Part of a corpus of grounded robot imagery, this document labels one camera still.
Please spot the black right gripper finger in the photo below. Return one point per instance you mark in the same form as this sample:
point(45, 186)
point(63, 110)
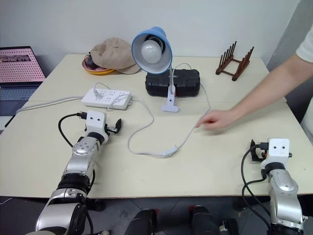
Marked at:
point(252, 145)
point(255, 158)

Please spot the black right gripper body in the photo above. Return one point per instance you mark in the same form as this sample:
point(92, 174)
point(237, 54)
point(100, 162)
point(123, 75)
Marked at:
point(262, 151)

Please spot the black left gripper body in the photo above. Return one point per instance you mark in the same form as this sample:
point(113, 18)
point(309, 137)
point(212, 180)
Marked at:
point(110, 128)

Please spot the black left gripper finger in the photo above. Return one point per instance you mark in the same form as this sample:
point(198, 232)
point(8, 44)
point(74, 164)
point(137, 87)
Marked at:
point(119, 122)
point(118, 131)

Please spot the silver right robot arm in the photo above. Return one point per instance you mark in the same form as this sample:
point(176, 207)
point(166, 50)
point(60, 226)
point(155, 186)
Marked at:
point(284, 191)

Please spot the person's bare forearm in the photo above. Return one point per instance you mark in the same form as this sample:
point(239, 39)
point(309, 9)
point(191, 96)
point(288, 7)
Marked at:
point(271, 83)

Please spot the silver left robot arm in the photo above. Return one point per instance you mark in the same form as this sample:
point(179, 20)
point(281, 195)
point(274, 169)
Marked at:
point(80, 156)

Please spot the blue clamp desk lamp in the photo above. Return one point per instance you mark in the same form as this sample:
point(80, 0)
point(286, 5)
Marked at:
point(161, 41)

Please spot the person's bare hand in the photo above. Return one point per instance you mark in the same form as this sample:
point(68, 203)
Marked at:
point(217, 120)

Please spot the white power strip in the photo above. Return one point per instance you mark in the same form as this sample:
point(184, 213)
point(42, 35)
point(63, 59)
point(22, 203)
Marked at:
point(110, 96)

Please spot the black table leg foot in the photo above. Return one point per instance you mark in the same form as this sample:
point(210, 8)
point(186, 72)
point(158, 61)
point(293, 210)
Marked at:
point(96, 205)
point(240, 204)

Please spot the beige cap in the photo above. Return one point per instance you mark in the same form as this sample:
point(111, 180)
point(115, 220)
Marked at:
point(115, 55)

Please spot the black plastic tool case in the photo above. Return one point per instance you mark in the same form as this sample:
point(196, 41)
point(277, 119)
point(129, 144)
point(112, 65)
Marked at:
point(185, 82)

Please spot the white light bulb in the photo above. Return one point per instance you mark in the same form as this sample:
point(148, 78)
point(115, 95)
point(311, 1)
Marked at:
point(151, 51)

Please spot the brown wooden dish rack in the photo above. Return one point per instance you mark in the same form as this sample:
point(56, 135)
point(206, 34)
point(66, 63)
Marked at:
point(236, 66)

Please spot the dark rounded shape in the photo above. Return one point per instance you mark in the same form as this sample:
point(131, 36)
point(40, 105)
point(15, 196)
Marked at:
point(204, 221)
point(141, 222)

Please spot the laptop with pink screen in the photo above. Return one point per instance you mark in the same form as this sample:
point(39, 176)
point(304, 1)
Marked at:
point(17, 73)

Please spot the white shirt sleeve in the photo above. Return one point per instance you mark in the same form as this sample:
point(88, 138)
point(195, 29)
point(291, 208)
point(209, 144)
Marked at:
point(306, 46)

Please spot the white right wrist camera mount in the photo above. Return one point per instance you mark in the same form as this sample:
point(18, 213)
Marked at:
point(277, 149)

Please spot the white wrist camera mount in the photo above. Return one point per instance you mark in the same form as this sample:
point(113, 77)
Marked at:
point(277, 149)
point(96, 122)

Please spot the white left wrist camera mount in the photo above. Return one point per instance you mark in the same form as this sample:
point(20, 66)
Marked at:
point(96, 122)

